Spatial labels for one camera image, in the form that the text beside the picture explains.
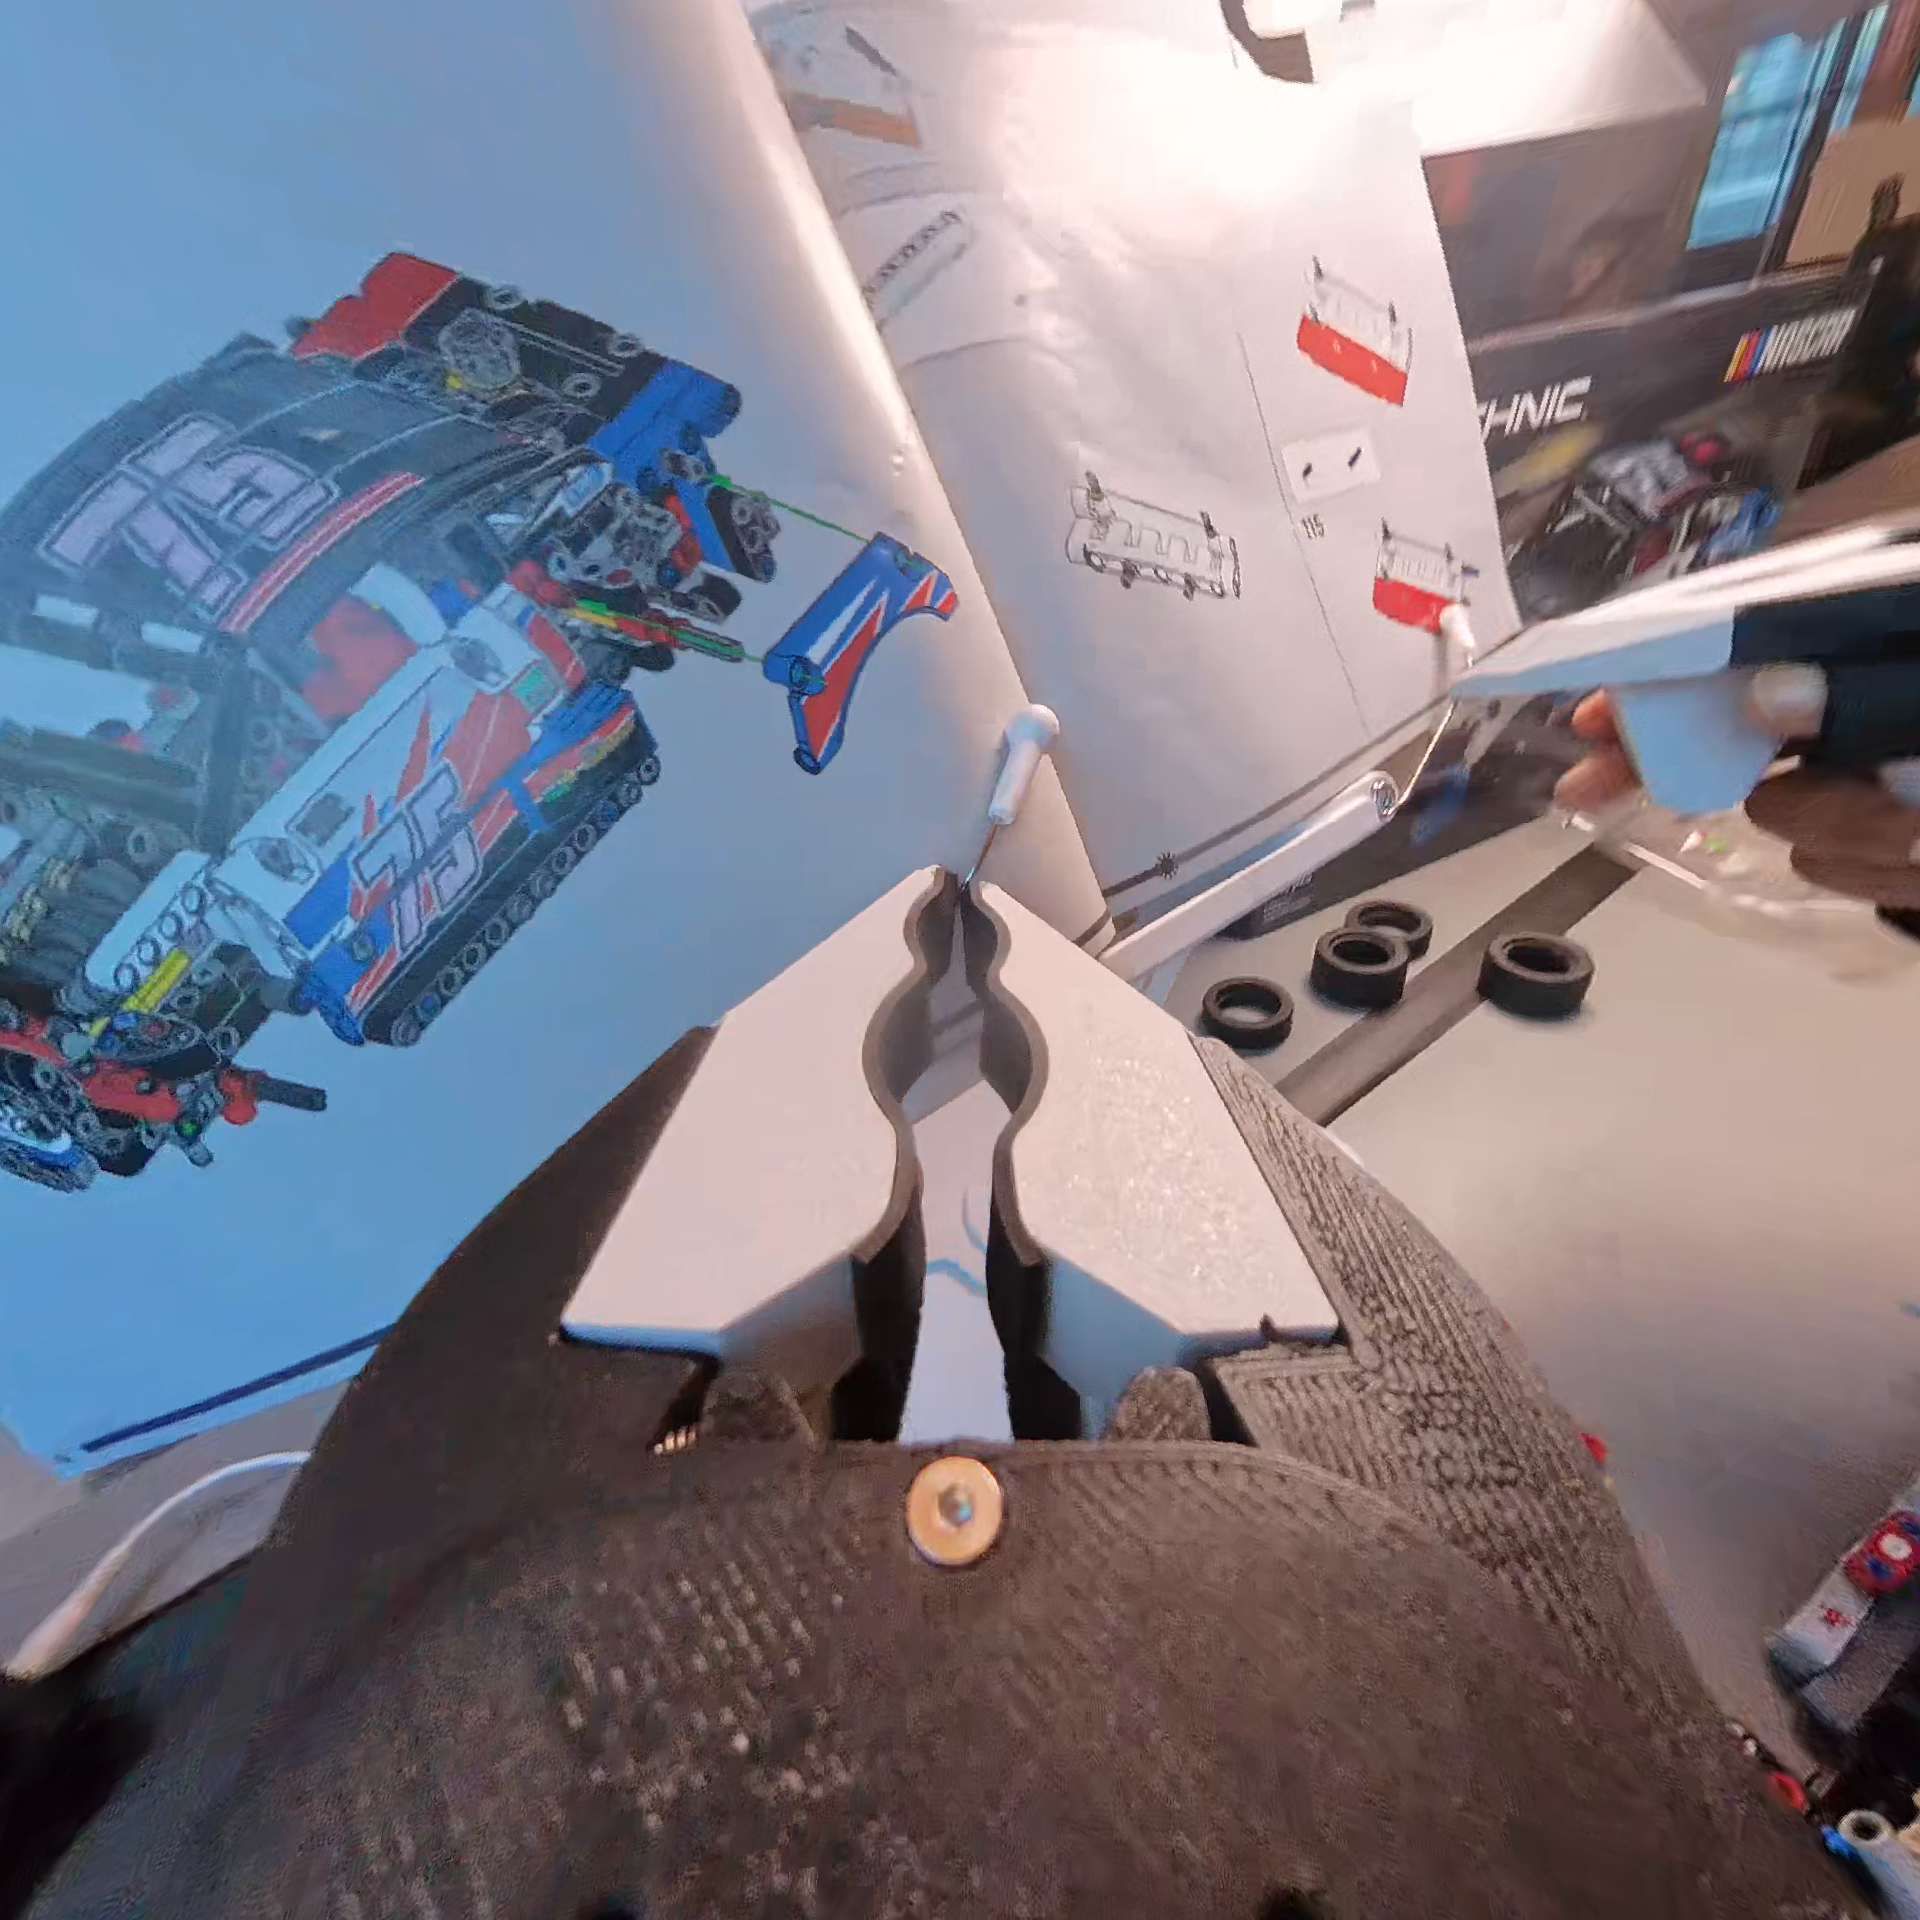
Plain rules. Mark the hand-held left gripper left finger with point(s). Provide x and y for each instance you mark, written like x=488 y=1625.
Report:
x=734 y=1185

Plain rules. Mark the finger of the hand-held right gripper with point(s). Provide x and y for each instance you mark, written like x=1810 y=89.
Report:
x=1770 y=570
x=1621 y=652

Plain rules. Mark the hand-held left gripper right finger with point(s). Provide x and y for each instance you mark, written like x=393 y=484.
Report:
x=1170 y=1201

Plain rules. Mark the lego instruction booklet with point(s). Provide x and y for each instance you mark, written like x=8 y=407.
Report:
x=450 y=150

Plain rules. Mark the lego set box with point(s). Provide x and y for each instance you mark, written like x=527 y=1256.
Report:
x=1652 y=376

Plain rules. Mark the lego race car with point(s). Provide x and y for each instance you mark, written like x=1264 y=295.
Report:
x=1861 y=1634

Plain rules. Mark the person's right hand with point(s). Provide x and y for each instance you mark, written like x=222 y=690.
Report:
x=1846 y=840

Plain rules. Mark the black curved strip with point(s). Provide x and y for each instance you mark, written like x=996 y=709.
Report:
x=1440 y=991

